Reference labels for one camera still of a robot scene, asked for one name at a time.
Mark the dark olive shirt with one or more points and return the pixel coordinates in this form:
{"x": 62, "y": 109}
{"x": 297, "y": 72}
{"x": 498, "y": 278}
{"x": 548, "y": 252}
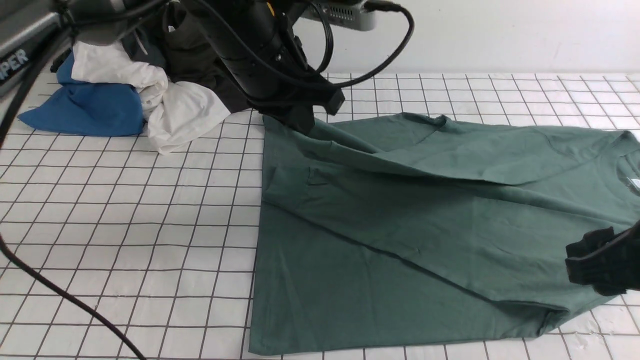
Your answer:
{"x": 189, "y": 57}

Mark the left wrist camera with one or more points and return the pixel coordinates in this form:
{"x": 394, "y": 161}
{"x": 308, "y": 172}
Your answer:
{"x": 358, "y": 15}

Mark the dark teal shirt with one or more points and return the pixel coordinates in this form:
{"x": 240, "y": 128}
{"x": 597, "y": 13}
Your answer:
{"x": 135, "y": 50}

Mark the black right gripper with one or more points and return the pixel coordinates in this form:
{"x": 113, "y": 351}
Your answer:
{"x": 607, "y": 261}

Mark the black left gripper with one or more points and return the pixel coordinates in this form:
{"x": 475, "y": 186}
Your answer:
{"x": 262, "y": 56}

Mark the blue shirt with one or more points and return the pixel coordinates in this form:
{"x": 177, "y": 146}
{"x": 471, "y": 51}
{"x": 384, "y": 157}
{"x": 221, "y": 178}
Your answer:
{"x": 87, "y": 109}

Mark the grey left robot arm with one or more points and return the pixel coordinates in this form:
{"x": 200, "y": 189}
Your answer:
{"x": 35, "y": 31}

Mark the white shirt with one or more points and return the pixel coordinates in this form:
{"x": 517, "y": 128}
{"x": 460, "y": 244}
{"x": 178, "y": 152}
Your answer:
{"x": 176, "y": 113}

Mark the green long sleeve shirt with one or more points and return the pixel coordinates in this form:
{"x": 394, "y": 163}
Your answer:
{"x": 406, "y": 230}

